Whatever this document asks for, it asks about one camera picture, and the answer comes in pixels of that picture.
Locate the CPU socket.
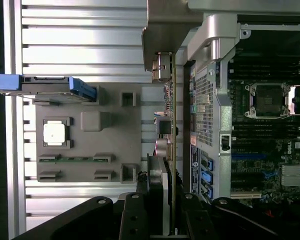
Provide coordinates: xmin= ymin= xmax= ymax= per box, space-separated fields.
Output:
xmin=244 ymin=82 xmax=291 ymax=118

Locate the green RAM stick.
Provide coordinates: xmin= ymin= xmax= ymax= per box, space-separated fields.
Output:
xmin=38 ymin=156 xmax=116 ymax=163

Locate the grey plastic parts rack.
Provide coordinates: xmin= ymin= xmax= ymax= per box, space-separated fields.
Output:
xmin=31 ymin=83 xmax=143 ymax=186

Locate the white PCI expansion slot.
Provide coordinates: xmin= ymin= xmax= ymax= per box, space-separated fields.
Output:
xmin=230 ymin=191 xmax=262 ymax=199

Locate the blue regulatory label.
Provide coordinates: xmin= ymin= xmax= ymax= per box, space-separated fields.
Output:
xmin=190 ymin=146 xmax=200 ymax=195

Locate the black RAM slot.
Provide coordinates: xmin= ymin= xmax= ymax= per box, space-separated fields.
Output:
xmin=231 ymin=64 xmax=300 ymax=71
xmin=232 ymin=131 xmax=300 ymax=137
xmin=232 ymin=126 xmax=300 ymax=132
xmin=231 ymin=59 xmax=300 ymax=66
xmin=232 ymin=136 xmax=300 ymax=143
xmin=232 ymin=121 xmax=300 ymax=127
xmin=231 ymin=74 xmax=300 ymax=81
xmin=231 ymin=69 xmax=300 ymax=76

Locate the blue expansion slot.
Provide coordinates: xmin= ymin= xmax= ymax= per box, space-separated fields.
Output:
xmin=231 ymin=153 xmax=268 ymax=161

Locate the silver finned chipset heat sink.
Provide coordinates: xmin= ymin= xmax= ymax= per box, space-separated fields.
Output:
xmin=281 ymin=163 xmax=300 ymax=187

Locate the hard disk with blue rails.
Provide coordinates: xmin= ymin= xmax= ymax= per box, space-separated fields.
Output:
xmin=0 ymin=73 xmax=98 ymax=103

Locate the long black expansion slot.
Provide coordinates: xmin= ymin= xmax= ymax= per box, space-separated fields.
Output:
xmin=231 ymin=172 xmax=265 ymax=179
xmin=231 ymin=181 xmax=265 ymax=189
xmin=232 ymin=144 xmax=278 ymax=152

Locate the blue slot retention clip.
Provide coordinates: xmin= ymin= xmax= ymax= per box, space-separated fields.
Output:
xmin=201 ymin=159 xmax=215 ymax=171
xmin=201 ymin=186 xmax=215 ymax=200
xmin=201 ymin=172 xmax=213 ymax=185

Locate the light grey corner fixture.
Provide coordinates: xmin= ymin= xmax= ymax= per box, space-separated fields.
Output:
xmin=187 ymin=13 xmax=241 ymax=62

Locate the green motherboard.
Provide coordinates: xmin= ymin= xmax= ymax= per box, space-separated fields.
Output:
xmin=228 ymin=44 xmax=300 ymax=201

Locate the silver CPU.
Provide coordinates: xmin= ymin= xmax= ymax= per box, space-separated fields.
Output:
xmin=42 ymin=121 xmax=67 ymax=146

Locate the metal socket cover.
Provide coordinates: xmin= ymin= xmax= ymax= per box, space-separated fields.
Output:
xmin=287 ymin=84 xmax=300 ymax=116

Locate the silver PC case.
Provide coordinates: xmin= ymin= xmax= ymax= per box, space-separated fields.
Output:
xmin=182 ymin=13 xmax=300 ymax=208

